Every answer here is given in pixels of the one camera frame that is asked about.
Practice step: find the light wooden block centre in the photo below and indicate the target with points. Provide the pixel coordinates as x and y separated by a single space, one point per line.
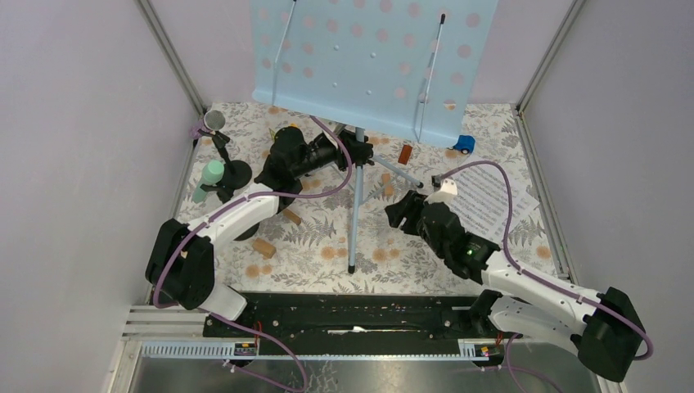
292 216

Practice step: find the blue toy car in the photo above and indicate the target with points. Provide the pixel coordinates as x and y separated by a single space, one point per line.
465 144

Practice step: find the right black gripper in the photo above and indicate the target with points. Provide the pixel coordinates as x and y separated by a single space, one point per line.
409 207

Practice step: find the light wooden block near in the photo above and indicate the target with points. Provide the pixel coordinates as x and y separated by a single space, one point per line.
266 249

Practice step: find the black microphone stand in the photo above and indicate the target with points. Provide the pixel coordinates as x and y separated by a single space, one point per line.
233 221
237 173

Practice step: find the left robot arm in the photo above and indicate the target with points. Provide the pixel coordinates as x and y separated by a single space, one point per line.
181 267

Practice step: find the light wooden block right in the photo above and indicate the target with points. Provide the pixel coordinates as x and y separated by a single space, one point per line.
387 183

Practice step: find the black microphone stand front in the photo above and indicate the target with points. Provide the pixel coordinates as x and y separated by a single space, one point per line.
233 221

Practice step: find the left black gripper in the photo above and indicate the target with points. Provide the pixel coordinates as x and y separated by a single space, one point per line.
356 149

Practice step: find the black microphone stand rear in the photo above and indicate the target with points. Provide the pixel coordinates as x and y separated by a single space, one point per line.
237 173

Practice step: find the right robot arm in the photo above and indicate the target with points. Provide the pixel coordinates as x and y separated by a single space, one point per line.
602 328

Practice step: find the sheet music page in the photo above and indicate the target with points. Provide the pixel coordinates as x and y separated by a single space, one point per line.
481 201
522 205

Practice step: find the light blue music stand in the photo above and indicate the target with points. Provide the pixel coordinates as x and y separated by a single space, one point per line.
403 68

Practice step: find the light wooden block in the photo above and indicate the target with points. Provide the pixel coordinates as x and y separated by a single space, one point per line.
292 216
387 183
266 249

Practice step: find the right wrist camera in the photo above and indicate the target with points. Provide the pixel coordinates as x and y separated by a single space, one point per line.
445 190

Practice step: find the dark red wooden block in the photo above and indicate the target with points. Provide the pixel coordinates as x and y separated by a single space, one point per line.
405 154

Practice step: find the floral tablecloth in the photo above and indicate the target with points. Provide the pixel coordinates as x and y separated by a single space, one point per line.
313 257

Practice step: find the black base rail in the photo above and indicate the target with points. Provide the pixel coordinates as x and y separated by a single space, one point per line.
349 324

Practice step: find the toy brick assembly grey base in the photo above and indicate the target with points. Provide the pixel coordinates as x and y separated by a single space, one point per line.
289 136

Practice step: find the green toy microphone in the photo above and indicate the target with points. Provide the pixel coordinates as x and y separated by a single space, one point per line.
211 174

